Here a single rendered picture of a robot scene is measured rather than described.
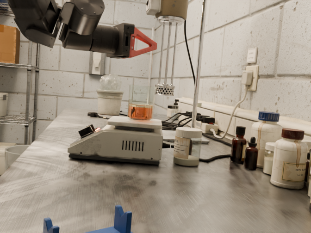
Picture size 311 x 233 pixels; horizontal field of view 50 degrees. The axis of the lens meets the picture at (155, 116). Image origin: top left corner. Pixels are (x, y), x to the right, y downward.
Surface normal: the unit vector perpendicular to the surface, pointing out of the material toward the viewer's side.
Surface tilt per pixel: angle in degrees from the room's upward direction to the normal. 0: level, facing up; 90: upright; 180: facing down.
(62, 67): 90
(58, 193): 0
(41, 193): 0
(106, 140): 90
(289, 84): 90
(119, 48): 90
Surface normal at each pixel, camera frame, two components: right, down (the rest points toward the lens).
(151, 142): 0.00, 0.10
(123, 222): -0.79, 0.00
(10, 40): 0.28, 0.13
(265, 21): -0.98, -0.07
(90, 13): 0.42, -0.41
